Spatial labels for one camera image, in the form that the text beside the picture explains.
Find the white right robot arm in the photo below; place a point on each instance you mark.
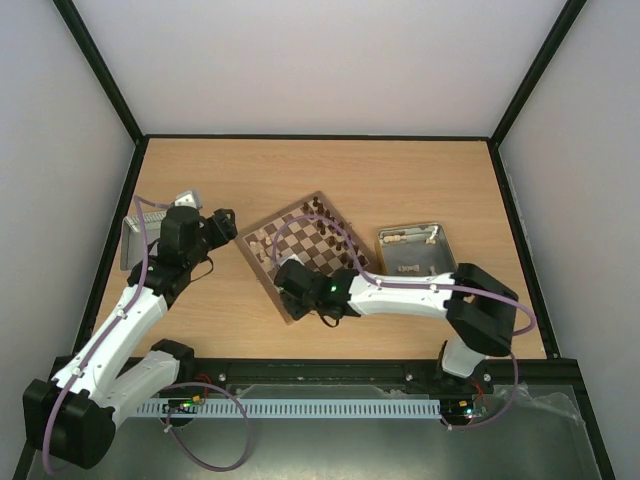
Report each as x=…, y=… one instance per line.
x=480, y=309

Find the cream chess queen piece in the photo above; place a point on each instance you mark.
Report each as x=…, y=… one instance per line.
x=409, y=268

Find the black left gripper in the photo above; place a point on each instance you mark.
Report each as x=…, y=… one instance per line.
x=224, y=230

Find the wooden chess board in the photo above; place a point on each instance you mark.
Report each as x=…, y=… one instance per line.
x=289, y=232

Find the dark chess piece row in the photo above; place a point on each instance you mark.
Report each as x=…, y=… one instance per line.
x=323, y=248

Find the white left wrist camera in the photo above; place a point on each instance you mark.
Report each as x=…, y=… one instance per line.
x=190, y=198

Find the light blue cable duct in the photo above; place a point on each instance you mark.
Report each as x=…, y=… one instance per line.
x=295, y=409

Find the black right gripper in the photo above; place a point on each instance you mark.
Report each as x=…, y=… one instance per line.
x=288, y=288

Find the black aluminium frame rail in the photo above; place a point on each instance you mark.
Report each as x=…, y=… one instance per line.
x=408, y=376

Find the cream piece row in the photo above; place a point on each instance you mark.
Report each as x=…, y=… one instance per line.
x=261, y=252

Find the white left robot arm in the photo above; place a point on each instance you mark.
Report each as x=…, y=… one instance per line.
x=75, y=415

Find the silver metal tin box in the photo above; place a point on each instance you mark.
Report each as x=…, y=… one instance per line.
x=426, y=244

